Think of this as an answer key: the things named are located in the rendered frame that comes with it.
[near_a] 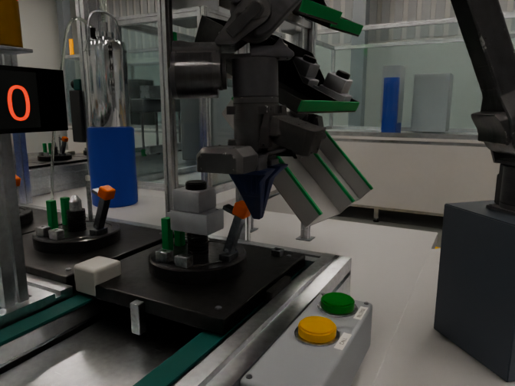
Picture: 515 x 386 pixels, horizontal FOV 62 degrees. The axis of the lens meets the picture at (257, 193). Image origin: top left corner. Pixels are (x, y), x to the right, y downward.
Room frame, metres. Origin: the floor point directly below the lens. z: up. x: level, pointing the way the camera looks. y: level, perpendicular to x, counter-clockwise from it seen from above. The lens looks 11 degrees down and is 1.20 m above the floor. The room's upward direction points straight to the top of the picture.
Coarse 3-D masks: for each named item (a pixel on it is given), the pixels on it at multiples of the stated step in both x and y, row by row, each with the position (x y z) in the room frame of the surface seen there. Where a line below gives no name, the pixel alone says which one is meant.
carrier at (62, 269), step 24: (48, 216) 0.72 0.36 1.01; (72, 216) 0.70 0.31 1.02; (24, 240) 0.71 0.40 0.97; (48, 240) 0.65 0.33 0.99; (72, 240) 0.65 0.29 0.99; (96, 240) 0.66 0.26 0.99; (120, 240) 0.71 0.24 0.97; (144, 240) 0.71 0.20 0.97; (48, 264) 0.60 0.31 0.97; (72, 264) 0.60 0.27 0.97
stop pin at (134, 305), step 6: (138, 300) 0.49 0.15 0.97; (132, 306) 0.48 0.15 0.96; (138, 306) 0.47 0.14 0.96; (144, 306) 0.48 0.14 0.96; (132, 312) 0.48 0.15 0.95; (138, 312) 0.47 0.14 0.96; (144, 312) 0.48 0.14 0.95; (132, 318) 0.48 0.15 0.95; (138, 318) 0.47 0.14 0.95; (144, 318) 0.48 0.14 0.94; (132, 324) 0.48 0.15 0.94; (138, 324) 0.47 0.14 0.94; (144, 324) 0.48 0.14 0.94; (132, 330) 0.48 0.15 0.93; (138, 330) 0.47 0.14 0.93; (144, 330) 0.48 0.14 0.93
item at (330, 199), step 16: (224, 112) 0.85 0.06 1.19; (288, 160) 0.86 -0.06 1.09; (304, 160) 0.88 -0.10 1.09; (320, 160) 0.86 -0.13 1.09; (288, 176) 0.75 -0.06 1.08; (304, 176) 0.85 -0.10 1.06; (320, 176) 0.86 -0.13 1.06; (288, 192) 0.75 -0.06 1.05; (304, 192) 0.73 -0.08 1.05; (320, 192) 0.84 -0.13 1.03; (336, 192) 0.83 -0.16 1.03; (304, 208) 0.73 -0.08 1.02; (320, 208) 0.80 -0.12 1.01; (336, 208) 0.83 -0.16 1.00; (304, 224) 0.73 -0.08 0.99
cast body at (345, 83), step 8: (336, 72) 0.93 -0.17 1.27; (344, 72) 0.93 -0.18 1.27; (328, 80) 0.93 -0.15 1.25; (336, 80) 0.92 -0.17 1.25; (344, 80) 0.91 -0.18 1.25; (352, 80) 0.94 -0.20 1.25; (320, 88) 0.94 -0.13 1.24; (328, 88) 0.93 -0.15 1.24; (336, 88) 0.92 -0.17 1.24; (344, 88) 0.92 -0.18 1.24; (336, 96) 0.92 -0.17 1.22; (344, 96) 0.91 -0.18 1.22
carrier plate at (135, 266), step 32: (256, 256) 0.63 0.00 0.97; (288, 256) 0.63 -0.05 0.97; (96, 288) 0.52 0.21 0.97; (128, 288) 0.51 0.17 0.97; (160, 288) 0.51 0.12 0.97; (192, 288) 0.51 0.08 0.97; (224, 288) 0.51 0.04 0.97; (256, 288) 0.51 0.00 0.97; (192, 320) 0.45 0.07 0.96; (224, 320) 0.43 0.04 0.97
